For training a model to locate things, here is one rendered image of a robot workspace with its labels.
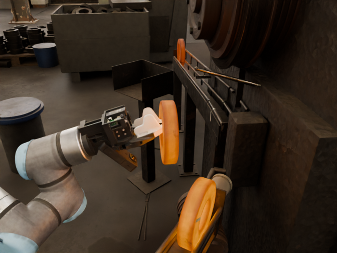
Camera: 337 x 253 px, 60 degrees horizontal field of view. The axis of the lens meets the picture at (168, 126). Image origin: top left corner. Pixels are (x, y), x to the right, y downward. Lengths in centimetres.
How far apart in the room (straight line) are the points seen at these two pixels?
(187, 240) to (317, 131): 36
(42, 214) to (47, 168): 10
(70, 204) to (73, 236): 85
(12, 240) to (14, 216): 5
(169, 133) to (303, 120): 31
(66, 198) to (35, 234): 11
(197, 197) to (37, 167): 38
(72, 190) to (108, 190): 105
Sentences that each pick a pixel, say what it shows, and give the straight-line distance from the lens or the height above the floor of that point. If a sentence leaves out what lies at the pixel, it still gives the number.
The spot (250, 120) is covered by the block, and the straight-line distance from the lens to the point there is 86.
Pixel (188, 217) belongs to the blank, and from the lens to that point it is 60.
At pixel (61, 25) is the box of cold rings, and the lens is 341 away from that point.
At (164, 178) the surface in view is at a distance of 186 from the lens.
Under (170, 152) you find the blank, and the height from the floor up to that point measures 82.
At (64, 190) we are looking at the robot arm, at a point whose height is 70.
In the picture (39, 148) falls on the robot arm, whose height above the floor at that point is 82.
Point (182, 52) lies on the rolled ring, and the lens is 205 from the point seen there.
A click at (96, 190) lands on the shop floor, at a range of 184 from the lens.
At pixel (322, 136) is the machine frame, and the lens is 69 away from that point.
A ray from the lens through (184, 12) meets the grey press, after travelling 397.
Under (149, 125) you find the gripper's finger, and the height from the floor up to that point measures 86.
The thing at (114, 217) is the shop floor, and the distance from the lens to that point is 166.
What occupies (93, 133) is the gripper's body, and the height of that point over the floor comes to 84.
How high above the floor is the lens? 119
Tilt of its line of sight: 29 degrees down
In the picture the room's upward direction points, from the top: straight up
